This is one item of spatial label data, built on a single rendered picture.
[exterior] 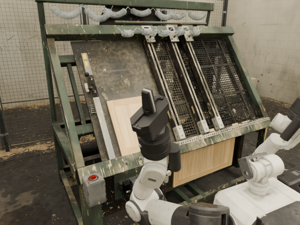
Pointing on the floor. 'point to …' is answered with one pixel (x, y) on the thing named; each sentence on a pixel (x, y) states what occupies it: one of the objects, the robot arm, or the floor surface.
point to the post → (97, 214)
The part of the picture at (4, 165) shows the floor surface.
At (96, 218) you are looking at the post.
